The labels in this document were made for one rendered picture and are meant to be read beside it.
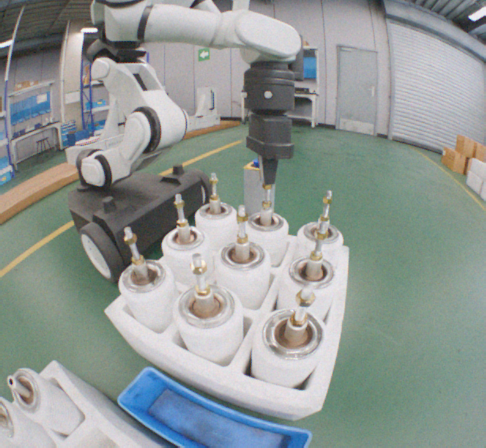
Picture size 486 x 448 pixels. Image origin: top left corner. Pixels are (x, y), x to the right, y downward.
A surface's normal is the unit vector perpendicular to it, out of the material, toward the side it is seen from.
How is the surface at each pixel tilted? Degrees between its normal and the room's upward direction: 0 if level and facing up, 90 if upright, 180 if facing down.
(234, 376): 0
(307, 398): 0
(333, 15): 90
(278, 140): 90
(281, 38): 90
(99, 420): 0
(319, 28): 90
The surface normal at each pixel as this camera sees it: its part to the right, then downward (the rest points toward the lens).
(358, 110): -0.43, 0.41
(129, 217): 0.64, -0.50
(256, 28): 0.34, 0.42
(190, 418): -0.01, -0.89
